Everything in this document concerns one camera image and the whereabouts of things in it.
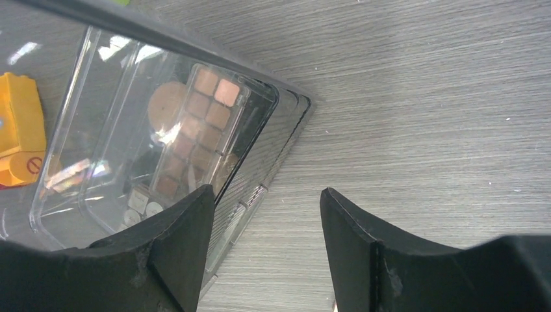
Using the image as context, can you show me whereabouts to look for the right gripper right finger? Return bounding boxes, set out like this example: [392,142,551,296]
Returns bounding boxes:
[320,188,550,311]

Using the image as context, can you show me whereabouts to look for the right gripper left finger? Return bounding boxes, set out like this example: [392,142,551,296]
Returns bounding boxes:
[1,185,214,311]

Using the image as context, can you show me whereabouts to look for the grey square sample palette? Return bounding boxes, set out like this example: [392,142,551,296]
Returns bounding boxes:
[118,187,164,231]

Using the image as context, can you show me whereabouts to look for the clear acrylic drawer organizer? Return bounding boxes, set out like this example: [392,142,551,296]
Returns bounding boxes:
[1,1,314,292]

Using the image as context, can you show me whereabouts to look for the pink round powder puff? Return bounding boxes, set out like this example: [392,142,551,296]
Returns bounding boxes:
[147,81,187,132]

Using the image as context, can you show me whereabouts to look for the eyeshadow palette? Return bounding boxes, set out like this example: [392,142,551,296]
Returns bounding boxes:
[149,64,251,202]

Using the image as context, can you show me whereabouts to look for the colourful toy block stack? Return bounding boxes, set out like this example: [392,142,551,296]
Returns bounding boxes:
[1,72,46,189]

